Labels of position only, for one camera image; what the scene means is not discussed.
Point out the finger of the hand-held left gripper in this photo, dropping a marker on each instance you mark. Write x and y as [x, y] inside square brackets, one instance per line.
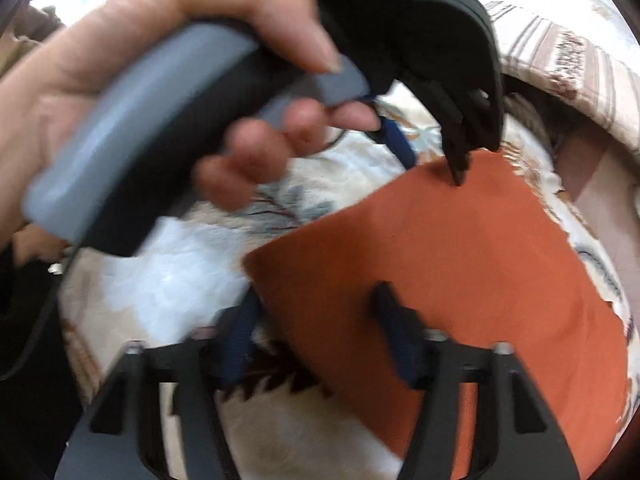
[465, 115]
[397, 142]

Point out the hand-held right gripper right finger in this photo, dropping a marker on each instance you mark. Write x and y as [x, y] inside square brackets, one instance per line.
[397, 330]

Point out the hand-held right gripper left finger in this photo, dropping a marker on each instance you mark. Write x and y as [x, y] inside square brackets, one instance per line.
[240, 335]

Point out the orange knit sweater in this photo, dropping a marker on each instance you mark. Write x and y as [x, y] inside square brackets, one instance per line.
[475, 260]

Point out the person's left hand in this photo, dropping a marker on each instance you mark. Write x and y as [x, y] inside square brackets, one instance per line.
[150, 20]

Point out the leaf print bedspread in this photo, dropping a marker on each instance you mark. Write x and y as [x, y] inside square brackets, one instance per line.
[175, 280]

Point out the striped floral quilted pillow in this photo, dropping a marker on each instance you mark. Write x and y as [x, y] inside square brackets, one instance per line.
[575, 60]

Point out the pink quilted bolster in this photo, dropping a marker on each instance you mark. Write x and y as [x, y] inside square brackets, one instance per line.
[610, 200]

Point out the person's dark clothing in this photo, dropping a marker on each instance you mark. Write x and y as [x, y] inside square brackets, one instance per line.
[25, 410]

